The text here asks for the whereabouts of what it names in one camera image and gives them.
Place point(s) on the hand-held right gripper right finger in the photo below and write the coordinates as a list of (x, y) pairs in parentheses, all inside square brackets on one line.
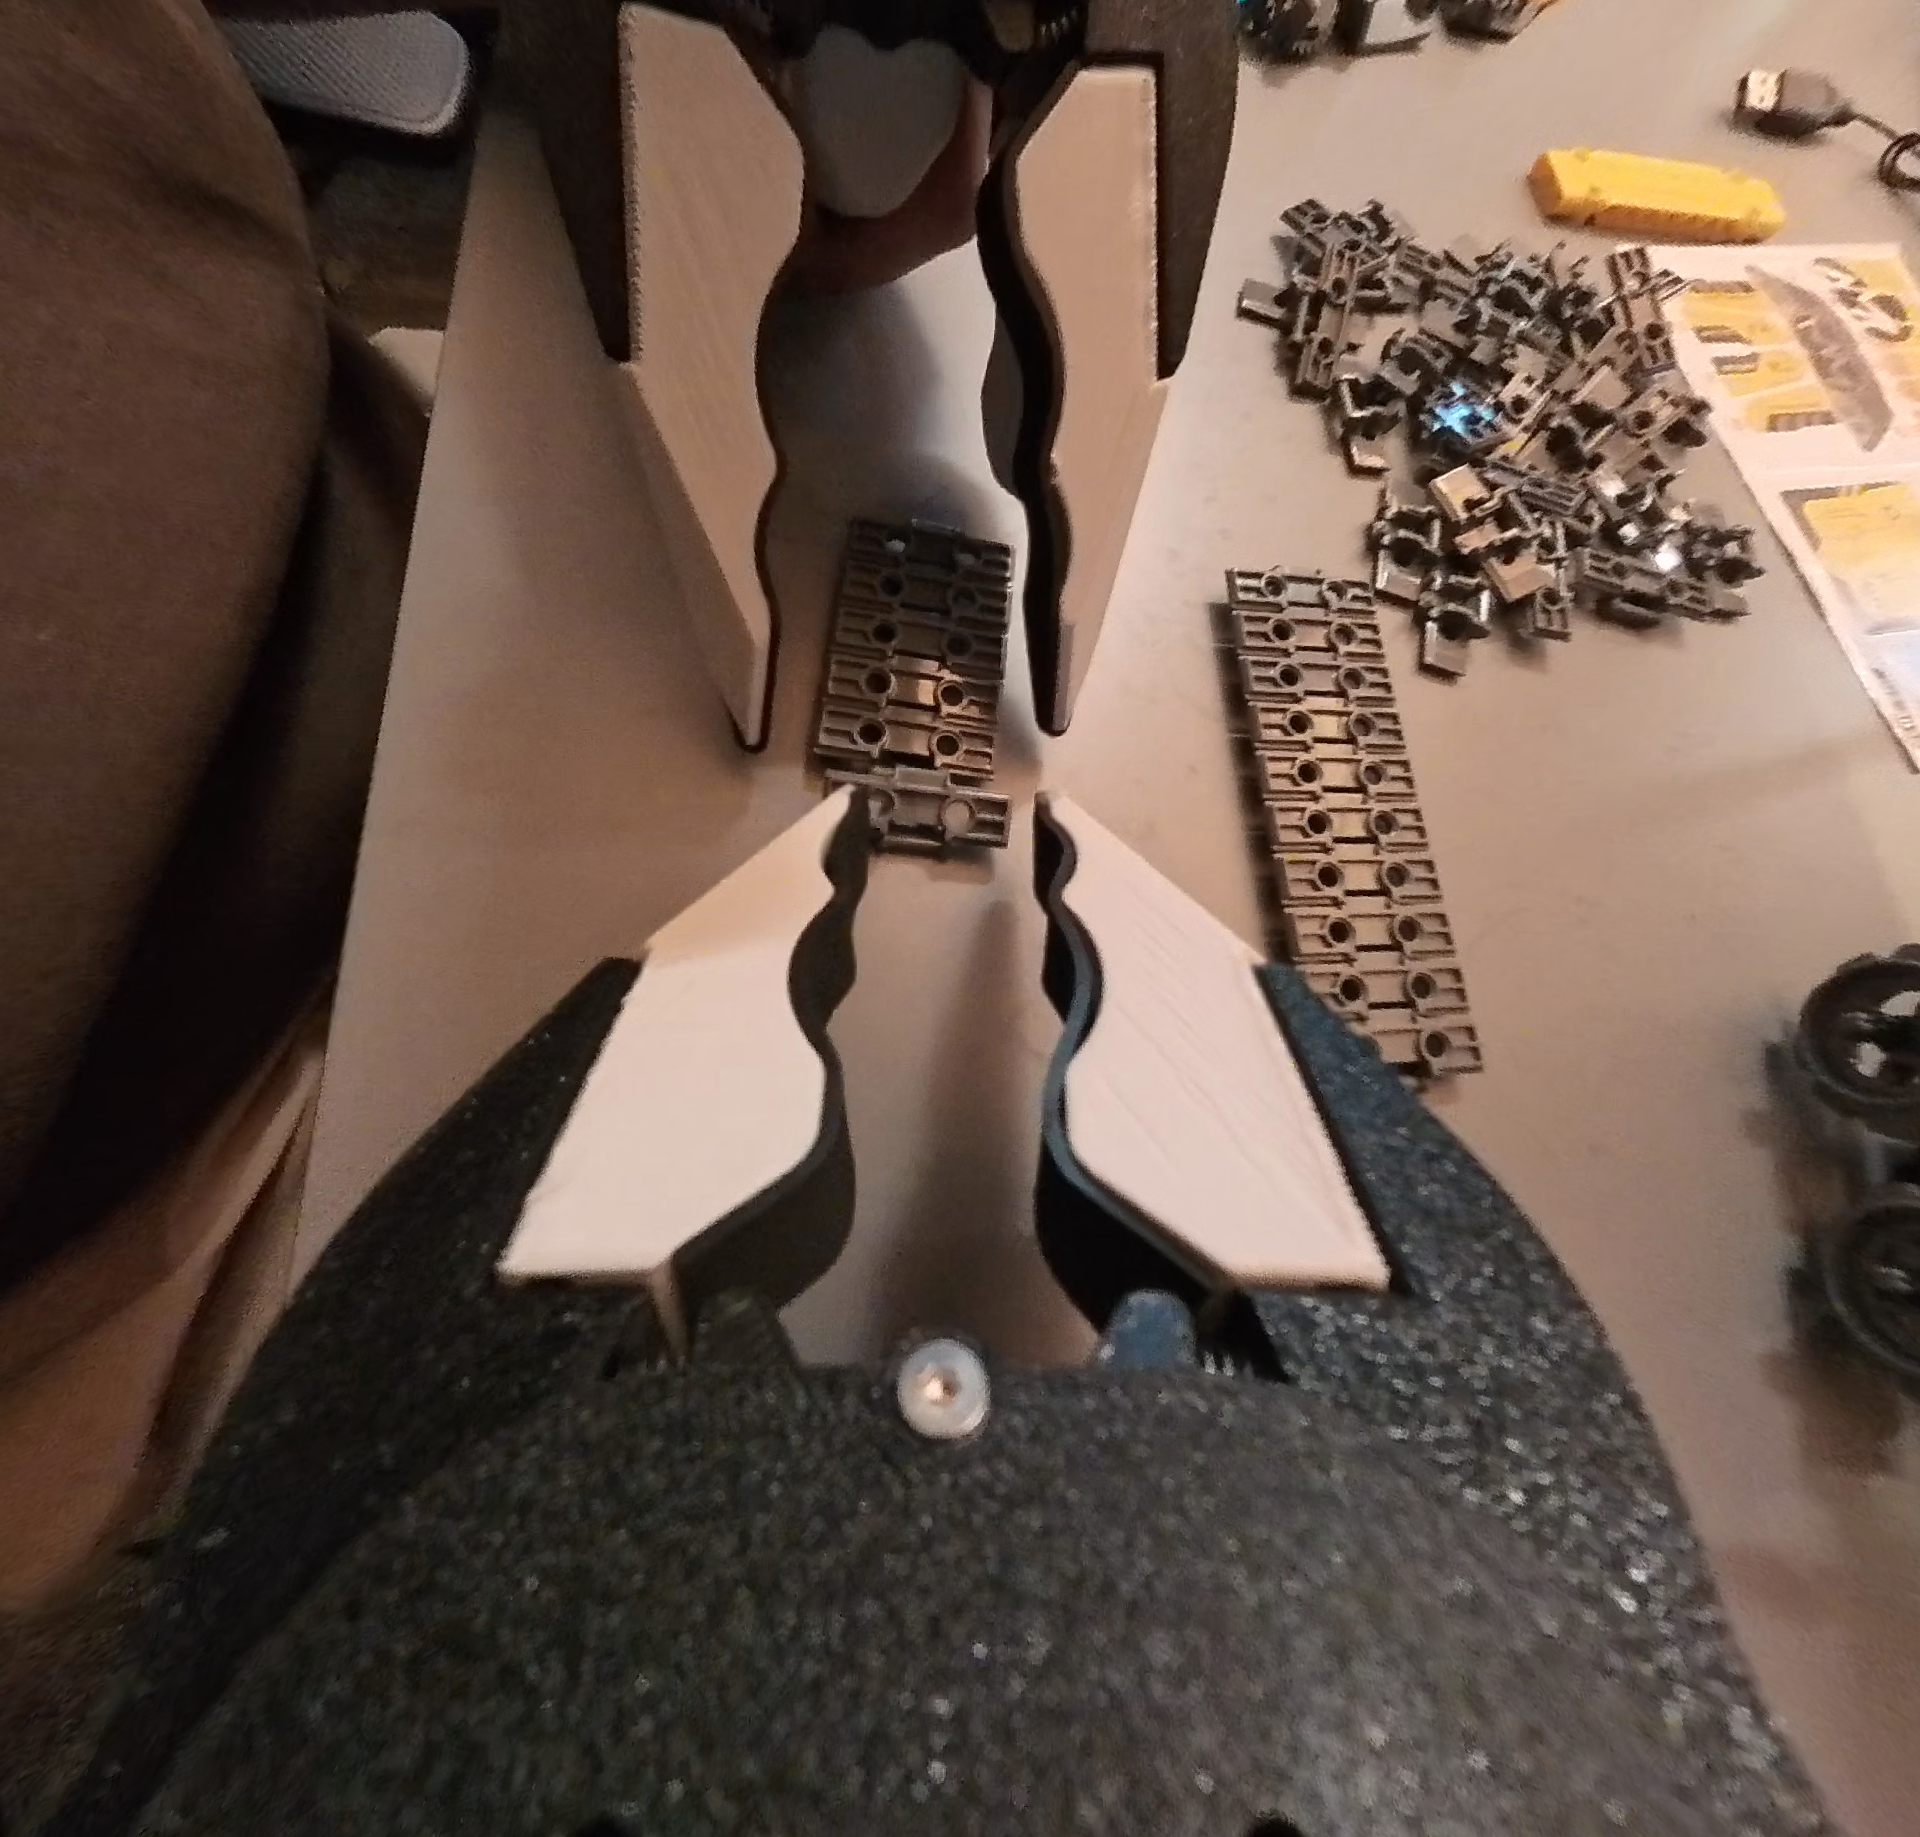
[(1214, 1119)]

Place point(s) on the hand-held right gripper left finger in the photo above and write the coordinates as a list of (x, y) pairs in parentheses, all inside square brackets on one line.
[(691, 1119)]

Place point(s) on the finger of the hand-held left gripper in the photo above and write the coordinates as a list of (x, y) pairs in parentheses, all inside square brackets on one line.
[(697, 292), (1096, 367)]

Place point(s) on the assembled grey track strip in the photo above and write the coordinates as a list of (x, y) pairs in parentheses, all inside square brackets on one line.
[(1352, 817)]

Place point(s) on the short grey track strip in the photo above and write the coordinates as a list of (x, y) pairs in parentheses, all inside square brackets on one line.
[(906, 652)]

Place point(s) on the single grey track link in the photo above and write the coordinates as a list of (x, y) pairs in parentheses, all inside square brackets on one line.
[(937, 817)]

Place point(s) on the pile of grey track links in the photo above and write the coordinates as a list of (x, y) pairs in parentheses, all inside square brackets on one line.
[(1516, 413)]

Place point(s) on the person's left hand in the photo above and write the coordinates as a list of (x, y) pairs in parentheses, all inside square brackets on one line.
[(901, 250)]

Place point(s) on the grey mesh office chair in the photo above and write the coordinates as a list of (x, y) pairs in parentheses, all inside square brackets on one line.
[(361, 76)]

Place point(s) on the yellow brick panel piece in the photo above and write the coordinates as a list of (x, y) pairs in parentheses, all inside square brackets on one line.
[(1649, 190)]

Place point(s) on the person's beige trousers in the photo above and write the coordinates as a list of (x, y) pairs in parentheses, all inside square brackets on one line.
[(151, 1341)]

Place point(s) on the yellow black brick vehicle model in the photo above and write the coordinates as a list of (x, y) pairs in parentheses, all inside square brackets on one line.
[(1860, 1148)]

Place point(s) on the yellow grey sticker sheet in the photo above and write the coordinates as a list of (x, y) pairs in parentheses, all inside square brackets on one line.
[(1815, 413)]

